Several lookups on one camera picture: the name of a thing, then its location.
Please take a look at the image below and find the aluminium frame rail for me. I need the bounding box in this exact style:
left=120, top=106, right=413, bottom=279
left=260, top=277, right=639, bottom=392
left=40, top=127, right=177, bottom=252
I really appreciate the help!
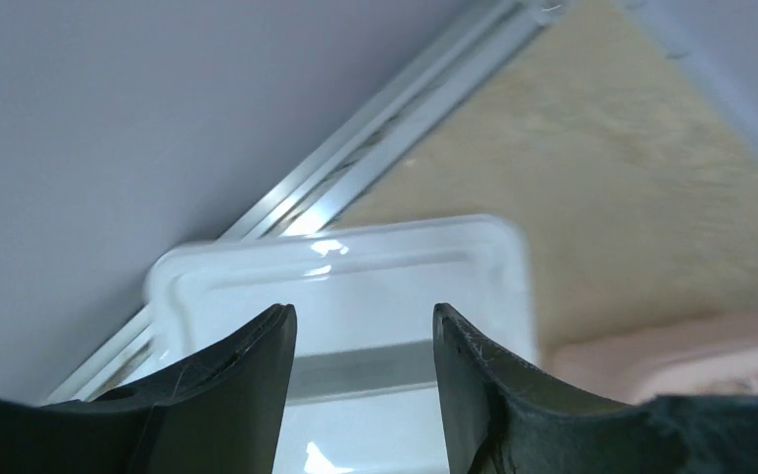
left=42, top=1, right=569, bottom=404

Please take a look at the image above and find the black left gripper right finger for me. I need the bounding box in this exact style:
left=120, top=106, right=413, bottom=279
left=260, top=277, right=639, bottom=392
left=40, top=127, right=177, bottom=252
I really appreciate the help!
left=433, top=303, right=758, bottom=473

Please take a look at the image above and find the pink plastic bin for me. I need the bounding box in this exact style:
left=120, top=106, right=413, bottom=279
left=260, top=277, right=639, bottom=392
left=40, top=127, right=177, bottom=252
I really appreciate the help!
left=546, top=314, right=758, bottom=404

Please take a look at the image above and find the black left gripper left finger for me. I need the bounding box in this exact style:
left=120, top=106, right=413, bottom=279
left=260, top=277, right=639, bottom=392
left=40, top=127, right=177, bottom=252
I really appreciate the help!
left=0, top=304, right=297, bottom=473

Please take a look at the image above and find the white plastic bin lid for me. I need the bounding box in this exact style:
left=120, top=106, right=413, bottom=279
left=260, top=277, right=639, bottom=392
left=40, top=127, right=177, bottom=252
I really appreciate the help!
left=91, top=214, right=541, bottom=474

